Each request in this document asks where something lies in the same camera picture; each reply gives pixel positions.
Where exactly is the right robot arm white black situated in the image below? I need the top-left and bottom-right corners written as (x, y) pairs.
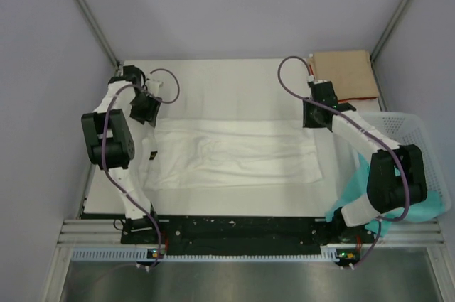
top-left (303, 81), bottom-right (427, 242)

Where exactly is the folded tan t shirt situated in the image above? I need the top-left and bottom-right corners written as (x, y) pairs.
top-left (309, 50), bottom-right (380, 99)

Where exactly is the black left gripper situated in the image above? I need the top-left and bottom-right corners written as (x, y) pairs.
top-left (130, 91), bottom-right (162, 126)

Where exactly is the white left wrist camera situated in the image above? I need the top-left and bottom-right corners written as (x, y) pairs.
top-left (146, 78), bottom-right (164, 97)

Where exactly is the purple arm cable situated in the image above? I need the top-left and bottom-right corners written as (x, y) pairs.
top-left (277, 55), bottom-right (412, 270)
top-left (101, 68), bottom-right (181, 270)

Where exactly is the white plastic basket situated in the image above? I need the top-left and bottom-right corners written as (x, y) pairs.
top-left (360, 112), bottom-right (451, 222)

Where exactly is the aluminium front frame rail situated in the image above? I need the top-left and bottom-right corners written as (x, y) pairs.
top-left (58, 220), bottom-right (445, 248)

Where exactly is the right aluminium frame post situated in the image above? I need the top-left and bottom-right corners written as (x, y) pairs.
top-left (369, 0), bottom-right (435, 63)

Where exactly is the teal t shirt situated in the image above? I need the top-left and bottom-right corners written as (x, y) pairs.
top-left (325, 154), bottom-right (445, 223)

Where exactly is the folded red t shirt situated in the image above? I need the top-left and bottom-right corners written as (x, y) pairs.
top-left (309, 65), bottom-right (378, 103)

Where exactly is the white printed t shirt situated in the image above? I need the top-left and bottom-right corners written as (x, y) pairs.
top-left (146, 119), bottom-right (323, 191)

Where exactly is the aluminium frame post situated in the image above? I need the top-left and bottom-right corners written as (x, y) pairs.
top-left (74, 0), bottom-right (121, 69)
top-left (369, 0), bottom-right (435, 63)

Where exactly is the left aluminium frame post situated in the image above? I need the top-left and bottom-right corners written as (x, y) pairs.
top-left (74, 0), bottom-right (121, 69)

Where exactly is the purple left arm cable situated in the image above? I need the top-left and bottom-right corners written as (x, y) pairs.
top-left (101, 68), bottom-right (181, 270)

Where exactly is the perforated white cable duct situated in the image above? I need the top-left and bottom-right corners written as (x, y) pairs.
top-left (72, 247), bottom-right (341, 264)

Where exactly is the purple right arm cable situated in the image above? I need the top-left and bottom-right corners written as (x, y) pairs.
top-left (277, 55), bottom-right (412, 270)

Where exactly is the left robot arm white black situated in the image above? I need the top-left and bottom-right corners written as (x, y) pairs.
top-left (81, 65), bottom-right (161, 243)

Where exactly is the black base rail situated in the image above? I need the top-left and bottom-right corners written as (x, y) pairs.
top-left (121, 215), bottom-right (373, 257)

